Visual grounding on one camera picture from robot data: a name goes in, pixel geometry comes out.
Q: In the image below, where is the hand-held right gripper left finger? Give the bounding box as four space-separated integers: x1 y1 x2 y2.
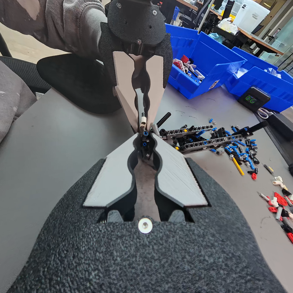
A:
82 133 139 208

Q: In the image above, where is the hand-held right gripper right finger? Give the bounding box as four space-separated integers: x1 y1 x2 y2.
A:
150 133 209 207

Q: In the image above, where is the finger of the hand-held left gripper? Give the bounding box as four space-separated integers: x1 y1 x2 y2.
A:
145 56 166 128
113 51 140 133

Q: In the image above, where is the grey toy chassis assembly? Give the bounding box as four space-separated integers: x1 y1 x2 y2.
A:
138 112 269 161

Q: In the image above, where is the blue plastic bin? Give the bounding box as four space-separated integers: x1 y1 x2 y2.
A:
225 47 293 112
165 23 248 99

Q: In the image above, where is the black office chair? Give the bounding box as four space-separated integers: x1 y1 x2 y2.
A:
0 54 122 115

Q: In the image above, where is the pile of small toy pins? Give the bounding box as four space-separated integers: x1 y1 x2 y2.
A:
208 118 260 180

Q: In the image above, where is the clear plastic bag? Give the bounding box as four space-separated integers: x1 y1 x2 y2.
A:
217 17 239 35

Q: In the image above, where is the black charger green display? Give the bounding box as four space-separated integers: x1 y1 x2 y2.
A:
237 86 271 112

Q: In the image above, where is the pile of red white parts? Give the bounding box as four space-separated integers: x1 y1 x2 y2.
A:
257 164 293 244

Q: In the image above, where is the white plastic box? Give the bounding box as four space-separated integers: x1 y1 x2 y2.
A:
232 0 271 34

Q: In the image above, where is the wooden table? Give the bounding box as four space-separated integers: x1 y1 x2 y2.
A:
237 28 285 58

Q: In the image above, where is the black power adapter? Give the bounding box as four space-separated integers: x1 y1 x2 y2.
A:
267 113 293 138

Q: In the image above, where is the white cable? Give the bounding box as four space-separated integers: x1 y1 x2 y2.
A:
256 108 274 119

